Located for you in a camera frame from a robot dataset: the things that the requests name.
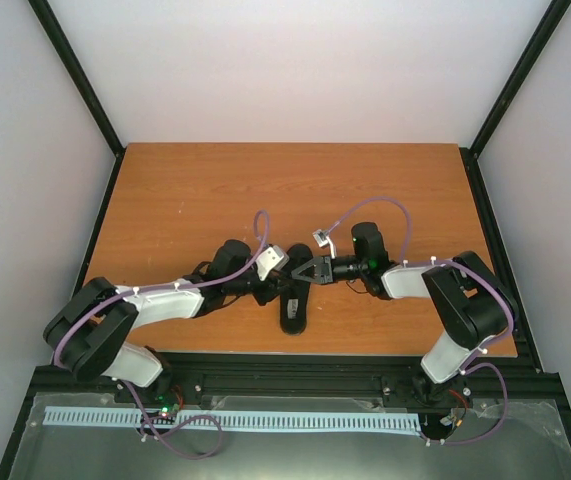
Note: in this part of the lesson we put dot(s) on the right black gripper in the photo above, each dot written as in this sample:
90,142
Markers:
323,269

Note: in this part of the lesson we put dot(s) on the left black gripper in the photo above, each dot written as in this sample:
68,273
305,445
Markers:
270,292

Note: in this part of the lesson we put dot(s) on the black canvas shoe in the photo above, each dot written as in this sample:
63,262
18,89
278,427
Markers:
295,295

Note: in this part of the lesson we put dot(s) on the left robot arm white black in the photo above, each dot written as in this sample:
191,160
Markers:
89,335

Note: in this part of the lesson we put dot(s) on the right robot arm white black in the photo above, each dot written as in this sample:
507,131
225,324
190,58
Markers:
474,307

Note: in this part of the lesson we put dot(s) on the left green led circuit board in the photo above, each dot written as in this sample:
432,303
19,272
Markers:
165,410

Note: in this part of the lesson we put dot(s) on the right small connector board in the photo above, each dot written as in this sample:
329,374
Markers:
454,418

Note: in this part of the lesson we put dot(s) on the clear plastic sheet cover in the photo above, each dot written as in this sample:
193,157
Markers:
525,440

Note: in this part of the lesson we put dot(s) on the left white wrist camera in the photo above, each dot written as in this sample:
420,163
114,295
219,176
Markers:
271,259

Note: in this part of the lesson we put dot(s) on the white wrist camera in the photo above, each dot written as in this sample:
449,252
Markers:
323,239
271,259

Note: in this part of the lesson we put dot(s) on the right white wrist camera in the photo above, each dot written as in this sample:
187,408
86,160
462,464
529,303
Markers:
323,239

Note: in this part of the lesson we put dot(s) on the light blue slotted cable duct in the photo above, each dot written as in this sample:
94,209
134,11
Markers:
237,421

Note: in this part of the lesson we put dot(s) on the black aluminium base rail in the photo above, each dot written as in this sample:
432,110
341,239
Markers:
200,379

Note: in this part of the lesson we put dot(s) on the left black frame post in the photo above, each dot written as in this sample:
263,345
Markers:
57,37

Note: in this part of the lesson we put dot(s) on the black frame post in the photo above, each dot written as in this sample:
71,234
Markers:
57,37
542,34

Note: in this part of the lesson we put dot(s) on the right black frame post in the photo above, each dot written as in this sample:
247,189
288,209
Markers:
542,34

